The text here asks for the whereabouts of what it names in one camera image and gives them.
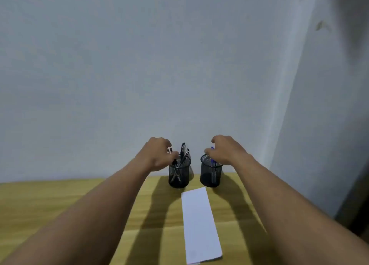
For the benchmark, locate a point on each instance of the person's left hand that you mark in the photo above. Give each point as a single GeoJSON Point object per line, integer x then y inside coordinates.
{"type": "Point", "coordinates": [155, 155]}

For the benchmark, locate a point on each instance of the person's right hand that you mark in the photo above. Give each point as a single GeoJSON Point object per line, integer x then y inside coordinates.
{"type": "Point", "coordinates": [227, 152]}

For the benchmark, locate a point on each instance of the blue pen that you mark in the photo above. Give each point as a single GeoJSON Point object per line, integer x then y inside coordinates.
{"type": "Point", "coordinates": [214, 162]}

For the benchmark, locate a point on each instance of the black mesh pen cup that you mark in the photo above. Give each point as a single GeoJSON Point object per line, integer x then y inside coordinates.
{"type": "Point", "coordinates": [206, 175]}
{"type": "Point", "coordinates": [184, 174]}

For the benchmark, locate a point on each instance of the white paper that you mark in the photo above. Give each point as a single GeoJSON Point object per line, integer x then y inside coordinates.
{"type": "Point", "coordinates": [199, 224]}

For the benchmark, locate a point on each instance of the person's left forearm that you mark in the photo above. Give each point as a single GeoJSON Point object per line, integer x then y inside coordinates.
{"type": "Point", "coordinates": [86, 215]}

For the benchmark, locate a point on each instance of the person's right forearm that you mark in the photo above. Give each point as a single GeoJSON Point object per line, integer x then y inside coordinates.
{"type": "Point", "coordinates": [288, 215]}

